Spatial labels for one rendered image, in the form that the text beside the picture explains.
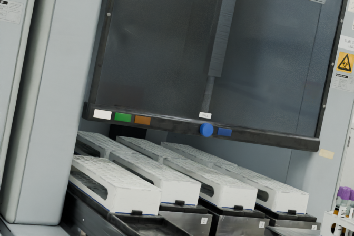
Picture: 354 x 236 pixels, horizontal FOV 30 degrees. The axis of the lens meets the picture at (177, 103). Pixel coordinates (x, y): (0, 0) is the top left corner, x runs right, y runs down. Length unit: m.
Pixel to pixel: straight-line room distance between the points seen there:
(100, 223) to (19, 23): 0.41
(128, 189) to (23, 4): 0.40
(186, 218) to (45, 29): 0.48
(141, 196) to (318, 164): 0.58
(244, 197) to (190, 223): 0.17
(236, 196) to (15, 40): 0.59
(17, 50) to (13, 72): 0.04
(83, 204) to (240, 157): 0.71
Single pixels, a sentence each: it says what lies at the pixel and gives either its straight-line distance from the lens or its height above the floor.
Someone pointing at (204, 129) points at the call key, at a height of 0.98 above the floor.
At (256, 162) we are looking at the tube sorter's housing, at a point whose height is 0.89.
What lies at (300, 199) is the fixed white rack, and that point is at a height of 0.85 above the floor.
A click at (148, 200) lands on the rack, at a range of 1.26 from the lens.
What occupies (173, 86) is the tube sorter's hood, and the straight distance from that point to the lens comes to 1.41.
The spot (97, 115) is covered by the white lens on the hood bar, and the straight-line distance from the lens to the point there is 1.33.
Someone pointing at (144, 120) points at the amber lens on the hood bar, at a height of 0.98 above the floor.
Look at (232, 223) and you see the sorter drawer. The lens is 1.46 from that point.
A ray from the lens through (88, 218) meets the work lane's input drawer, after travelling 1.28.
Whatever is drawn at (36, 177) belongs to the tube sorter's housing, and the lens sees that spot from 1.34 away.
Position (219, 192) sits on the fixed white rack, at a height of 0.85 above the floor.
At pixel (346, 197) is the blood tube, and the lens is 1.29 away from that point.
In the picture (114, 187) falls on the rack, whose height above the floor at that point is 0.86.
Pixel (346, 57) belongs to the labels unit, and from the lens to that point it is 1.70.
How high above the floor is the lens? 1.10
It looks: 3 degrees down
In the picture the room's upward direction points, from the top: 11 degrees clockwise
